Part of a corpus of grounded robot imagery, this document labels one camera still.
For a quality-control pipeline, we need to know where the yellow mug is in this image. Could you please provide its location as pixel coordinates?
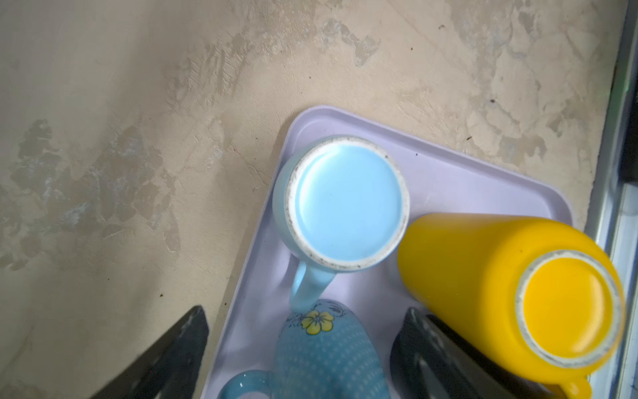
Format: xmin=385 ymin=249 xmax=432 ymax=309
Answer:
xmin=397 ymin=213 xmax=625 ymax=398

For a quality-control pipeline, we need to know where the light blue mug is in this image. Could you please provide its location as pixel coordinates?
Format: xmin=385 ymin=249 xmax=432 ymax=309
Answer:
xmin=272 ymin=136 xmax=410 ymax=313

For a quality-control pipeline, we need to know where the lavender tray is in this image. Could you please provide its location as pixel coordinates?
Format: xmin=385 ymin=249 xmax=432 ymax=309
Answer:
xmin=202 ymin=106 xmax=574 ymax=398

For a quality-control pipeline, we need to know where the teal dotted floral mug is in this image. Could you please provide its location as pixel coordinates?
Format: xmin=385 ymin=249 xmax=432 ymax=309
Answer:
xmin=219 ymin=299 xmax=390 ymax=398

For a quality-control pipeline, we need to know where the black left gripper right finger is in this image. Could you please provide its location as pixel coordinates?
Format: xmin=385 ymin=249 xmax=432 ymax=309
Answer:
xmin=390 ymin=307 xmax=528 ymax=398

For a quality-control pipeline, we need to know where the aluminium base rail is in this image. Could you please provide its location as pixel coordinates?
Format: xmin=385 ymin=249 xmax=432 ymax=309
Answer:
xmin=585 ymin=1 xmax=637 ymax=398

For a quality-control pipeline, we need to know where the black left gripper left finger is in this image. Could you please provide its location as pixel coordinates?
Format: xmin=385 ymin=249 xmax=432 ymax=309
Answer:
xmin=92 ymin=305 xmax=209 ymax=398

